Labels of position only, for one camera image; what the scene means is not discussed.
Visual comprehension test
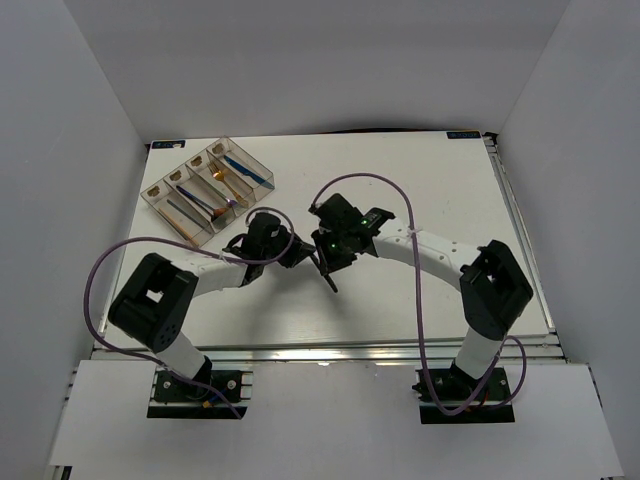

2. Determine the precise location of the black knife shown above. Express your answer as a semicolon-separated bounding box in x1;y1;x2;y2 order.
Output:
312;249;338;293

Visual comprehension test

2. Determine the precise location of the iridescent green fork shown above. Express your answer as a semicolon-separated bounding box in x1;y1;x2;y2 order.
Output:
220;198;237;210

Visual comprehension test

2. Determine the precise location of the yellow chopstick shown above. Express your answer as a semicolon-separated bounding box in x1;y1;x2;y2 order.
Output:
158;209;199;247

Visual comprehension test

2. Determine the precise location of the blue knife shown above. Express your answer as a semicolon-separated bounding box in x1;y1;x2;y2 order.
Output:
224;155;274;190

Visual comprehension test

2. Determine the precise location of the gold fork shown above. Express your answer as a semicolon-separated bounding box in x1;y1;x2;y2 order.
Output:
208;162;248;207

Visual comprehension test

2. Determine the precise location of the iridescent purple spoon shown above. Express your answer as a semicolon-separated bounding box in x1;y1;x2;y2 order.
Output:
176;185;212;213

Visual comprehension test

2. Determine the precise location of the black spoon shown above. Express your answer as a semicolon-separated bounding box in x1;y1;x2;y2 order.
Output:
193;199;228;221

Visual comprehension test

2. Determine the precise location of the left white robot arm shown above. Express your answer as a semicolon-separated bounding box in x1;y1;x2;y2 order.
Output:
108;212;315;399

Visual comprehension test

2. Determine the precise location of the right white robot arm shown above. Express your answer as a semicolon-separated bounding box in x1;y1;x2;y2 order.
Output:
310;194;533;399

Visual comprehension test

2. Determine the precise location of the clear plastic compartment organizer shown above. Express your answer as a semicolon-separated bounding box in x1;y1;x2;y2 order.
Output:
140;137;275;248

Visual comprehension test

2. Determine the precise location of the blue label sticker left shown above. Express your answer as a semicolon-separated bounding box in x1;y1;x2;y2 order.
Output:
150;140;186;149

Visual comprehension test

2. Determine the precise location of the blue label sticker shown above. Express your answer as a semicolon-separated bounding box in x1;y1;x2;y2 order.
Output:
446;130;482;140
150;140;186;149

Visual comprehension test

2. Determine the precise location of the blue label sticker right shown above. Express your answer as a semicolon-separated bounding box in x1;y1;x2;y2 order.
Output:
446;130;482;140

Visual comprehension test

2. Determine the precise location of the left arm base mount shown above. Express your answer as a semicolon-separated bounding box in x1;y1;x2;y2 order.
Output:
147;369;254;420

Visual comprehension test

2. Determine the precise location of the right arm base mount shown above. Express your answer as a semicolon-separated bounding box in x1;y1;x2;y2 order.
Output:
412;367;515;425

